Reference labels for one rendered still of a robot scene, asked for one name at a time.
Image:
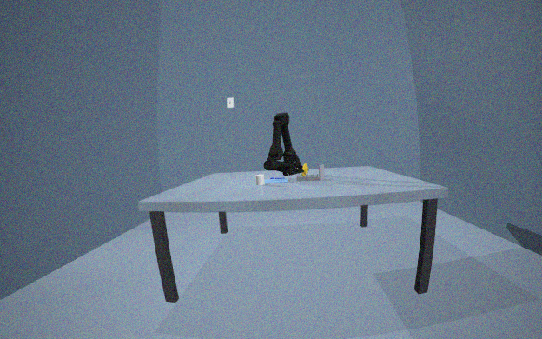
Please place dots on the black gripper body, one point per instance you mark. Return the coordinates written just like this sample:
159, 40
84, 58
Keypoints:
285, 167

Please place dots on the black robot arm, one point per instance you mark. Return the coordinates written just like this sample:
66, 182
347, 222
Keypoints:
280, 127

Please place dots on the white cylinder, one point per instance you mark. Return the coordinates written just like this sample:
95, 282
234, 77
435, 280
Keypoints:
260, 179

